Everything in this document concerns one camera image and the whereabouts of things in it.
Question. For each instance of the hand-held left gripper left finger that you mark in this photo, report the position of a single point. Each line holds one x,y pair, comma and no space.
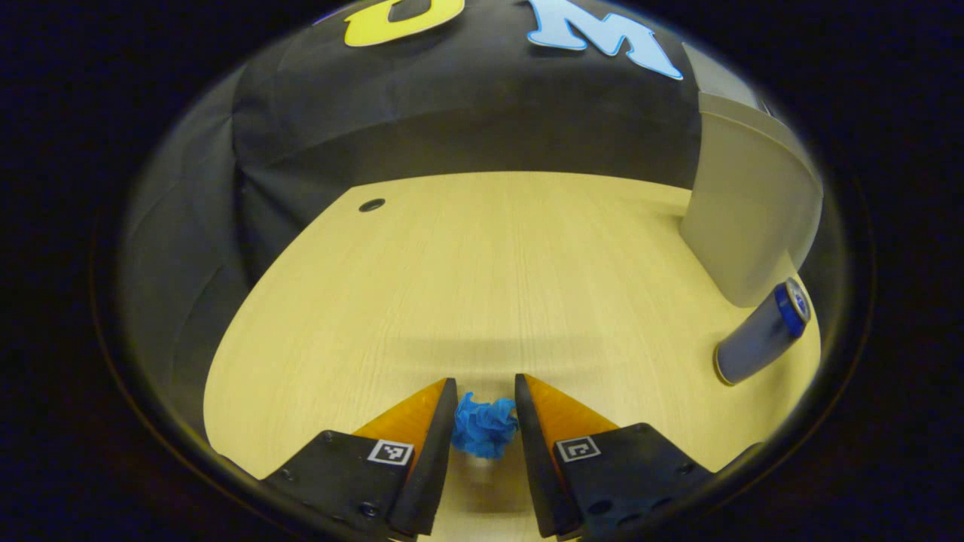
433,467

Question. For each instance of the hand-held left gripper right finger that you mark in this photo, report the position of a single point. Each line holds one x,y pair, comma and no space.
536,467

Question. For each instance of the blue paper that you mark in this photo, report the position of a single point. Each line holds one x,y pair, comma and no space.
484,425

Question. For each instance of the blue pop can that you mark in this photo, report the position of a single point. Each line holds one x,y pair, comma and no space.
757,339

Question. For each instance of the white desktop garbage bin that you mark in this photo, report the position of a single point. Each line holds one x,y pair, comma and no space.
753,196

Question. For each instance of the black backdrop cloth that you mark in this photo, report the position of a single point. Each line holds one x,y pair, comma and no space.
452,120

